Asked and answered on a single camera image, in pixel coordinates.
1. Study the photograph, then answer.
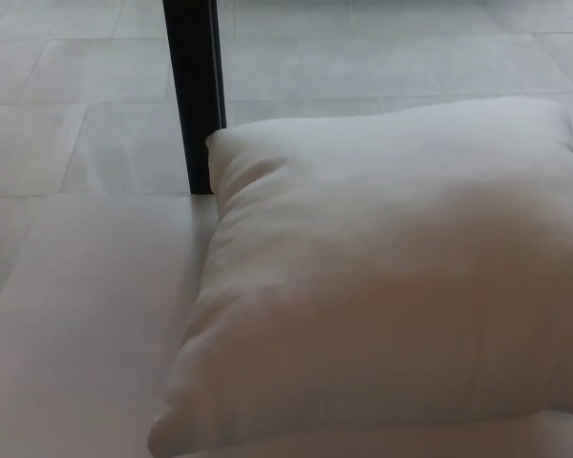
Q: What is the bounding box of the white square pillow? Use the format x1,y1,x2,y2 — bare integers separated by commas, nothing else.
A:
146,96,573,458

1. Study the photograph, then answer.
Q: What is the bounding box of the black metal post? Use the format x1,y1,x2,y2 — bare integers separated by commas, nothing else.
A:
161,0,228,196

